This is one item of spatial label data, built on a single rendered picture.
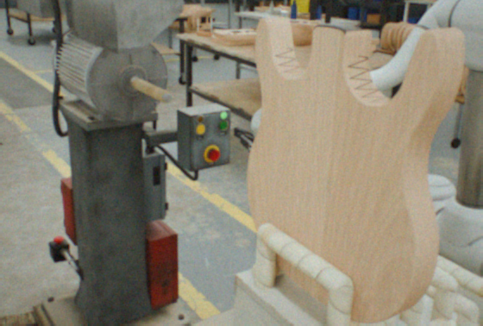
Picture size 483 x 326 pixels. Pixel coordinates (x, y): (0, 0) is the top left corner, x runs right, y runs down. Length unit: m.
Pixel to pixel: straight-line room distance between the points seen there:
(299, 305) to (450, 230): 0.82
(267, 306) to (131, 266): 1.24
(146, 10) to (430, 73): 0.84
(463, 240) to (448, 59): 1.03
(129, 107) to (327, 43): 1.02
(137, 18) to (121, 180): 0.75
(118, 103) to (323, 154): 0.99
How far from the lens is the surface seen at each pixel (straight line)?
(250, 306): 0.92
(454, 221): 1.60
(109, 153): 1.85
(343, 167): 0.72
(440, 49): 0.60
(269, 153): 0.84
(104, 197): 1.90
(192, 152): 1.79
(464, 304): 1.05
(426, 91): 0.61
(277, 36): 0.82
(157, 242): 2.04
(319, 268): 0.76
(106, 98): 1.62
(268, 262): 0.87
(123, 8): 1.29
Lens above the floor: 1.61
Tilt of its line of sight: 20 degrees down
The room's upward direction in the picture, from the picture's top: 2 degrees clockwise
